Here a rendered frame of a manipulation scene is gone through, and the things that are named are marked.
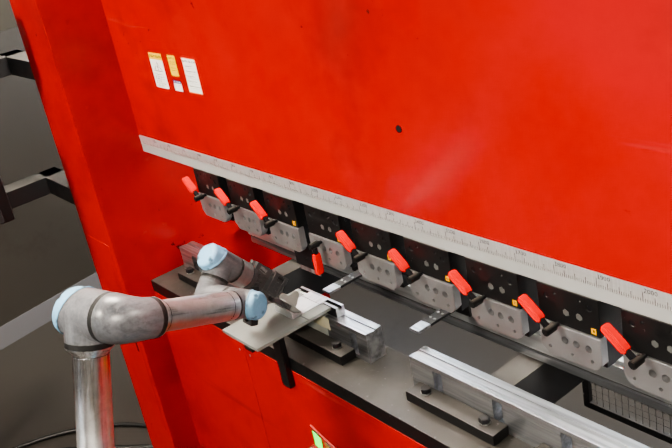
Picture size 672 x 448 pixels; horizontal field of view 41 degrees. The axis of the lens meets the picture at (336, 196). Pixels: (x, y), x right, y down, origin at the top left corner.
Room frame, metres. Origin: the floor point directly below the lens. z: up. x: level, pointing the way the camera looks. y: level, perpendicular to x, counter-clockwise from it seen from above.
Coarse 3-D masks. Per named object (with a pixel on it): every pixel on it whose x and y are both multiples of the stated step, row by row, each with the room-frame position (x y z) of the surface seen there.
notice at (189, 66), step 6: (186, 60) 2.64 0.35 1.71; (192, 60) 2.61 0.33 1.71; (186, 66) 2.65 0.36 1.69; (192, 66) 2.62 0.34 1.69; (186, 72) 2.65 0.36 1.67; (192, 72) 2.62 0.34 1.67; (186, 78) 2.66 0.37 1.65; (192, 78) 2.63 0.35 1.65; (198, 78) 2.60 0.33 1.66; (192, 84) 2.64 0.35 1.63; (198, 84) 2.61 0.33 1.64; (192, 90) 2.65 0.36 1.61; (198, 90) 2.62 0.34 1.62
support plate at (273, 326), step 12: (276, 312) 2.32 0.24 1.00; (312, 312) 2.27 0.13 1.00; (324, 312) 2.27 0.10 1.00; (240, 324) 2.29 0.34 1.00; (264, 324) 2.26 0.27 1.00; (276, 324) 2.25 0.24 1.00; (288, 324) 2.23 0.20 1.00; (300, 324) 2.22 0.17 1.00; (240, 336) 2.22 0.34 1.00; (252, 336) 2.21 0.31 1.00; (264, 336) 2.19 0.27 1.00; (276, 336) 2.18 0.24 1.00; (252, 348) 2.15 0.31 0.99
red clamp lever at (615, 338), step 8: (608, 328) 1.43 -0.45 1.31; (608, 336) 1.42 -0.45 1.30; (616, 336) 1.41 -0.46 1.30; (616, 344) 1.41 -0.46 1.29; (624, 344) 1.40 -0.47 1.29; (624, 352) 1.40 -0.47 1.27; (632, 352) 1.40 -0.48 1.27; (632, 360) 1.38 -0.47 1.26; (640, 360) 1.38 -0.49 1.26; (632, 368) 1.38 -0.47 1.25
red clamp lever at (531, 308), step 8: (520, 296) 1.60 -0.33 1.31; (528, 296) 1.60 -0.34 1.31; (520, 304) 1.59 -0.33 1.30; (528, 304) 1.58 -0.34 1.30; (528, 312) 1.58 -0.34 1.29; (536, 312) 1.57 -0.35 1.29; (536, 320) 1.56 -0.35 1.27; (544, 320) 1.56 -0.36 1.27; (544, 328) 1.54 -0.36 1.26; (552, 328) 1.54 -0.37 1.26
